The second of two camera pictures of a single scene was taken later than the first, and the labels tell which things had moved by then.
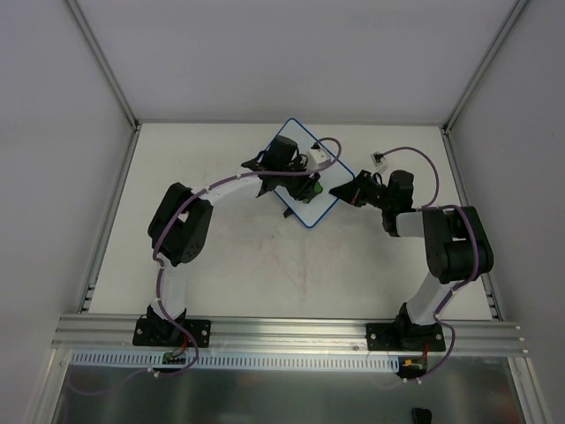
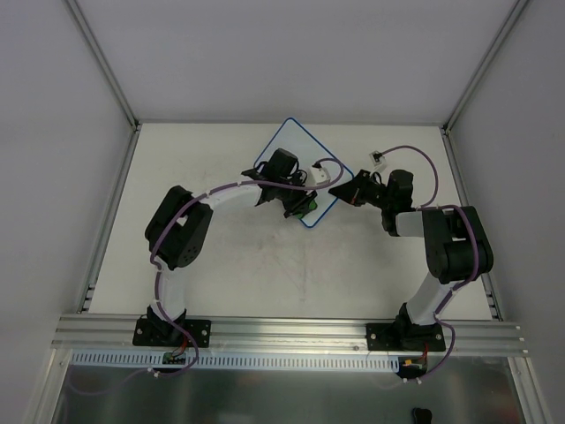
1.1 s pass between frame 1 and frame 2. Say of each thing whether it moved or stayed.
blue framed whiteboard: stayed
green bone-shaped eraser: moved
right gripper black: stayed
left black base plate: stayed
